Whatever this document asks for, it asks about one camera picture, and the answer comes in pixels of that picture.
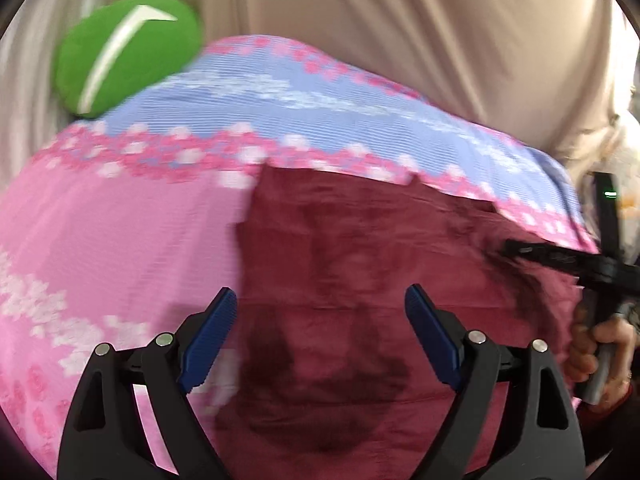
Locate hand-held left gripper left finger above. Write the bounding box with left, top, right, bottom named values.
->
left=56, top=287, right=238, bottom=480

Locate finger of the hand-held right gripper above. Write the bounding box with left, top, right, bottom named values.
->
left=501, top=238, right=603, bottom=275

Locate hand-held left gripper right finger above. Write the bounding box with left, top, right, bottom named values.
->
left=404, top=284, right=587, bottom=480

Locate maroon quilted jacket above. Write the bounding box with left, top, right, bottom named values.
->
left=215, top=164, right=601, bottom=480

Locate person's right hand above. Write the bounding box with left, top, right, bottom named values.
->
left=567, top=302, right=640, bottom=403

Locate pink floral blanket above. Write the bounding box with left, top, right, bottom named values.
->
left=0, top=35, right=601, bottom=480

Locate beige backdrop sheet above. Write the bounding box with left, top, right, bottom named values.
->
left=100, top=0, right=640, bottom=183

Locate green plush pillow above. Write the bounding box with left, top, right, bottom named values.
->
left=54, top=0, right=203, bottom=120

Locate white curtain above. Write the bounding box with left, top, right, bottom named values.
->
left=0, top=0, right=108, bottom=171

